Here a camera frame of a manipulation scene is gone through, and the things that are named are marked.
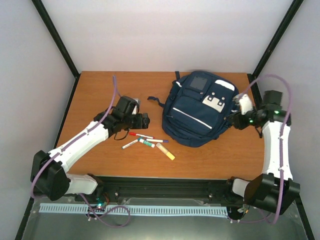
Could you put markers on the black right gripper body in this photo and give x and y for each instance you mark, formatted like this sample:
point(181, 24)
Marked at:
point(242, 124)

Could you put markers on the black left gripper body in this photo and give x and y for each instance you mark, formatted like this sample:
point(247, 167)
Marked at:
point(142, 123)

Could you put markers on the green capped white marker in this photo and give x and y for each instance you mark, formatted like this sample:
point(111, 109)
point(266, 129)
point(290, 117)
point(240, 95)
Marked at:
point(131, 143)

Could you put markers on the green white glue stick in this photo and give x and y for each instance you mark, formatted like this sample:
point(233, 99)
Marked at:
point(147, 143)

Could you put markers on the navy blue student backpack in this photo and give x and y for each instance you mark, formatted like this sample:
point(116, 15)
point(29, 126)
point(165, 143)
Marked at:
point(197, 108)

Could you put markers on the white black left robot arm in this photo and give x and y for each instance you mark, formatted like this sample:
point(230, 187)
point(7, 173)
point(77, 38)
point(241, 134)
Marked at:
point(50, 170)

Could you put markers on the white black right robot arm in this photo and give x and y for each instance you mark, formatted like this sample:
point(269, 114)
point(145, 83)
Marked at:
point(273, 125)

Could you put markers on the red capped white marker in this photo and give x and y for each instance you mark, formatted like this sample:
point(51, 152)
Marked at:
point(141, 135)

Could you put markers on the purple capped white marker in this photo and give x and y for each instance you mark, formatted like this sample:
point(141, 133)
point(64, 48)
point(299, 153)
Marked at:
point(158, 140)

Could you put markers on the yellow highlighter pen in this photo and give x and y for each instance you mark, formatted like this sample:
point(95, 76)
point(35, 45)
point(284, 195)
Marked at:
point(165, 151)

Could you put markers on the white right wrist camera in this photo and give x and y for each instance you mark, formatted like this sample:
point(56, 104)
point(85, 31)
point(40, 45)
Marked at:
point(244, 102)

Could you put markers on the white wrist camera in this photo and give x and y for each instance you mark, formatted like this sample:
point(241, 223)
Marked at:
point(244, 102)
point(136, 106)

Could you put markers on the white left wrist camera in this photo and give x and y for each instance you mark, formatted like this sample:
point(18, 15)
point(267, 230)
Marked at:
point(136, 106)

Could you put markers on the black aluminium frame rail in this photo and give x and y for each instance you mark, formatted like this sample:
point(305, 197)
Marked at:
point(162, 186)

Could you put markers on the black right frame post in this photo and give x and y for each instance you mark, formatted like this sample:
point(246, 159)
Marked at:
point(280, 31)

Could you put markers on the black frame post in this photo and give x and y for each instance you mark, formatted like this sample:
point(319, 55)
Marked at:
point(280, 31)
point(44, 15)

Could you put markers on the light blue slotted cable duct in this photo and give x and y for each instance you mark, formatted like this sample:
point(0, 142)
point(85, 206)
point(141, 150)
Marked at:
point(136, 210)

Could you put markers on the black left frame post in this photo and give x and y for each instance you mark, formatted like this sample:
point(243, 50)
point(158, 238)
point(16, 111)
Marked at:
point(44, 15)

